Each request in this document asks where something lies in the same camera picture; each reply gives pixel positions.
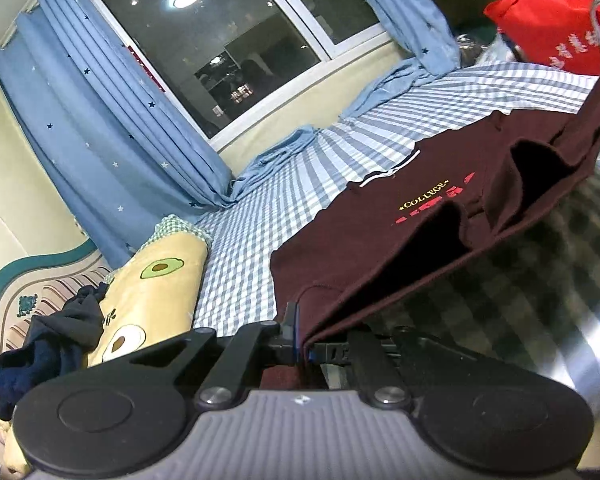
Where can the wide blue star curtain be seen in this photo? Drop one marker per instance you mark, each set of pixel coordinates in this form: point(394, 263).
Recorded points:
point(105, 110)

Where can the narrow blue star curtain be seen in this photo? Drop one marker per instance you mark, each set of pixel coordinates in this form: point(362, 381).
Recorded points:
point(410, 10)

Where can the maroon printed sweatshirt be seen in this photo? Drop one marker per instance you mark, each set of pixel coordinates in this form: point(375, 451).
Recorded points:
point(380, 240)

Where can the white framed window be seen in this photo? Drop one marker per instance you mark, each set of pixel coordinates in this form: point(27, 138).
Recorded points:
point(230, 35)

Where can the red tote bag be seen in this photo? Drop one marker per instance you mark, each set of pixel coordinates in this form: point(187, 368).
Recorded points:
point(545, 20)

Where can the yellow avocado print pillow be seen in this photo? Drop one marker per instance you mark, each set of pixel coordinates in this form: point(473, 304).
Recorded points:
point(155, 300)

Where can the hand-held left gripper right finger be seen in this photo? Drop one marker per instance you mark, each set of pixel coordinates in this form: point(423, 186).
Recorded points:
point(332, 352)

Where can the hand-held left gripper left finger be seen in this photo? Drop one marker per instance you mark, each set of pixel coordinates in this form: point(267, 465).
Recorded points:
point(294, 335)

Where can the dark navy cloth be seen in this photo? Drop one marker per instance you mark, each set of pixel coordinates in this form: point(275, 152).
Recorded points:
point(55, 340)

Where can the striped green-edged headboard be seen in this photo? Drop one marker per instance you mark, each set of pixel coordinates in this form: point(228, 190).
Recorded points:
point(10, 300)

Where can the blue checked bed sheet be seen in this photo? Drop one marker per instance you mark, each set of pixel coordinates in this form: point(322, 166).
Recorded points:
point(260, 240)

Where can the clear plastic bag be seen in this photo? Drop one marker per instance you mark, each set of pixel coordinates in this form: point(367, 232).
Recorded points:
point(480, 50)

